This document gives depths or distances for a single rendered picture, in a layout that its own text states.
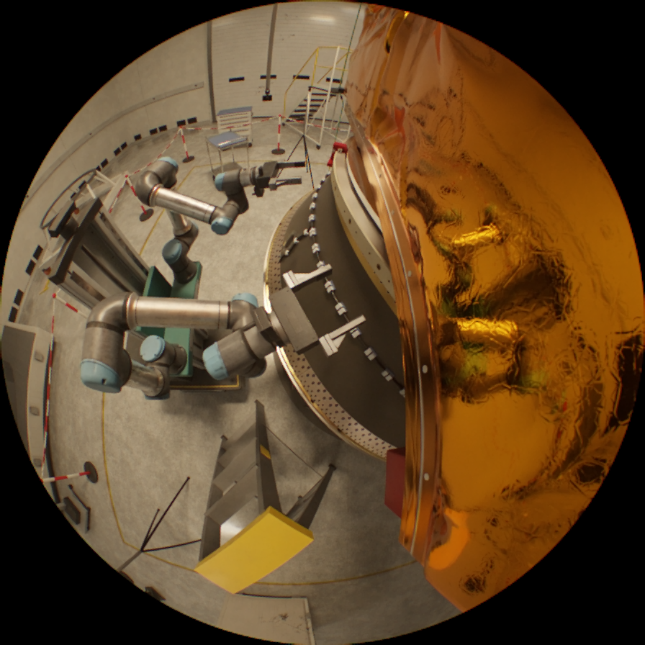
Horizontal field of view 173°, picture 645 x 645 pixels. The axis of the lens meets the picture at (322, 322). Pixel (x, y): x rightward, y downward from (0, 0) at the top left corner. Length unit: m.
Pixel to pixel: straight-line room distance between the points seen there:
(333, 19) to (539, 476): 8.30
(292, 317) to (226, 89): 8.35
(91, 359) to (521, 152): 0.68
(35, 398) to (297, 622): 4.25
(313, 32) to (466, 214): 8.01
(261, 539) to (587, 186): 0.77
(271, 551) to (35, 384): 3.96
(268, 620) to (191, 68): 11.42
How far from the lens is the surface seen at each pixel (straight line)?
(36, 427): 4.36
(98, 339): 0.56
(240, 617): 3.06
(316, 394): 0.87
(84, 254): 0.94
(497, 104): 0.23
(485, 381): 0.17
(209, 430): 2.24
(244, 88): 8.36
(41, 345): 4.22
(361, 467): 2.28
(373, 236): 0.53
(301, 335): 0.40
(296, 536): 0.67
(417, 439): 0.34
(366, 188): 0.64
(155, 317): 0.56
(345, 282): 0.64
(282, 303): 0.43
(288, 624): 2.97
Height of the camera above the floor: 2.06
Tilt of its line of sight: 67 degrees down
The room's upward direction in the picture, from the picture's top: 22 degrees clockwise
